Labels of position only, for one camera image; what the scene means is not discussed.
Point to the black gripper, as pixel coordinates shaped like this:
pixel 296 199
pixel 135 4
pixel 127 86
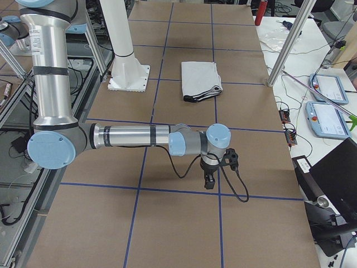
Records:
pixel 208 170

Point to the grey cartoon print t-shirt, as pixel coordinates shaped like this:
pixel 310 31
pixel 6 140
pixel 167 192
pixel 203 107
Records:
pixel 200 81

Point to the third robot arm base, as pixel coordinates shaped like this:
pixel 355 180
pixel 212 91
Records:
pixel 15 36

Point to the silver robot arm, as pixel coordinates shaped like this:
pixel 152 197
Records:
pixel 59 137

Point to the orange circuit board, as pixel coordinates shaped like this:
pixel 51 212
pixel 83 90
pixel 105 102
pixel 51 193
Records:
pixel 289 129

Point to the black box with label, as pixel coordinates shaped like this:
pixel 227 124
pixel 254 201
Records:
pixel 307 183

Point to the black laptop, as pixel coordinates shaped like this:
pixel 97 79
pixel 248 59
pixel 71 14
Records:
pixel 335 174

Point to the lower blue teach pendant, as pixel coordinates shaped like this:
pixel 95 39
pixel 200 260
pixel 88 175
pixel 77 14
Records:
pixel 326 121

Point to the blue teach pendant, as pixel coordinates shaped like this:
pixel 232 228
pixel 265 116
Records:
pixel 326 121
pixel 330 86

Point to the black monitor stand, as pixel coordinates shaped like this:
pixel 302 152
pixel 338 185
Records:
pixel 329 230

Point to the upper blue teach pendant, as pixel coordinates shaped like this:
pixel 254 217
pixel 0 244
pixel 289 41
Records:
pixel 330 86

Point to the metal reacher grabber tool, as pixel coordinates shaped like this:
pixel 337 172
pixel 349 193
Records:
pixel 350 115

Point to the clear plastic bag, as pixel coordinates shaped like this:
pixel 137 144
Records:
pixel 275 39

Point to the red bottle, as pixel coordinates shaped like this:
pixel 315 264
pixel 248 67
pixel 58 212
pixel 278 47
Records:
pixel 260 12

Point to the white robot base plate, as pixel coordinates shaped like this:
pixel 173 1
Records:
pixel 127 73

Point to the aluminium frame structure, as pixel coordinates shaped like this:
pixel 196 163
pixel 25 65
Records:
pixel 20 190

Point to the aluminium frame post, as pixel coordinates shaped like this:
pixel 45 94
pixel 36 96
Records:
pixel 298 24

